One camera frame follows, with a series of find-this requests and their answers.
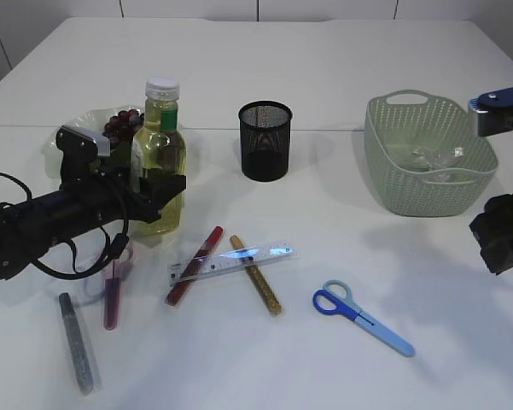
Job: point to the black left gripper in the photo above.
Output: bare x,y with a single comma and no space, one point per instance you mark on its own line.
110,197

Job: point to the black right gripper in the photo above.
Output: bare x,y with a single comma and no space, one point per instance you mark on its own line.
493,230

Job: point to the yellow tea bottle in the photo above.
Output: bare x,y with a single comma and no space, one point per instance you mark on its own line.
158,150

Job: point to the purple artificial grape bunch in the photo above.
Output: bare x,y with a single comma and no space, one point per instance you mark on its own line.
124,125

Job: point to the clear plastic sheet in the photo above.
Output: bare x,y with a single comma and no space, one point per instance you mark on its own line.
423,159

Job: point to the blue scissors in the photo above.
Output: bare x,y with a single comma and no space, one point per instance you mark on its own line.
336,298

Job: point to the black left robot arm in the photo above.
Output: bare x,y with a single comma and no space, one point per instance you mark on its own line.
29,229

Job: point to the red glitter pen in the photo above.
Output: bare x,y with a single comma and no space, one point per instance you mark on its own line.
178,290

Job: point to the clear plastic ruler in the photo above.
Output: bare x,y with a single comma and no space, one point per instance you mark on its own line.
231,261

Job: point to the green wavy glass plate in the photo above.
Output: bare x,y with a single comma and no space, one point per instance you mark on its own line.
95,121

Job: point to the green plastic woven basket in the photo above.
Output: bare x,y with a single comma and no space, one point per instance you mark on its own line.
394,125

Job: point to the gold glitter pen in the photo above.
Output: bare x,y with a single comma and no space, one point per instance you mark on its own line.
264,290

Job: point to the black mesh pen holder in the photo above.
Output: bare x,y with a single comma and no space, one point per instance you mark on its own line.
265,140

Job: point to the silver glitter pen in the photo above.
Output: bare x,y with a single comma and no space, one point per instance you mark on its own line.
79,346

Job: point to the pink scissors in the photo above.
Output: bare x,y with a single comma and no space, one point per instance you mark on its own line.
115,273

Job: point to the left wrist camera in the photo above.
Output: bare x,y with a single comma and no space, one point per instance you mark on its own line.
80,147

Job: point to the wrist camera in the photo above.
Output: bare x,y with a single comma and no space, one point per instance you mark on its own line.
491,113
80,147

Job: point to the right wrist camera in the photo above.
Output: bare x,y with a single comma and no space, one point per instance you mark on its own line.
491,113

